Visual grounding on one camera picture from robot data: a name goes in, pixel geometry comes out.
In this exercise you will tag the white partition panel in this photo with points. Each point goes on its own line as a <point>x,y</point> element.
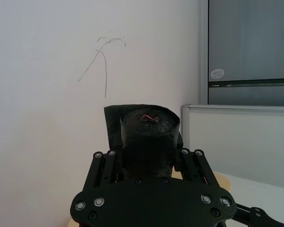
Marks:
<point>239,142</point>

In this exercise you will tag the black plastic bag roll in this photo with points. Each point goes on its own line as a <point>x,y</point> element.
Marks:
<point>146,142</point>

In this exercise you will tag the round pale wooden stool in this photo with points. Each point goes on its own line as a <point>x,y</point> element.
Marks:
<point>223,180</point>

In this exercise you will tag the round white window sticker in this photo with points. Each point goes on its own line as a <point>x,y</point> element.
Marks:
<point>217,73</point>

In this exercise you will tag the grey framed glass window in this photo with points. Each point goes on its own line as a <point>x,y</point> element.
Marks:
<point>248,42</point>

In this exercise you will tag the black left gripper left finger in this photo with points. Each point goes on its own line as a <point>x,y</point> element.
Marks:
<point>101,169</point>

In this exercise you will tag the white table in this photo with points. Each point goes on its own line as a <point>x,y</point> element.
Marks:
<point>260,191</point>

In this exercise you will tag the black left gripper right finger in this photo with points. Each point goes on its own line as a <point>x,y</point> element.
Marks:
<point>198,166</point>

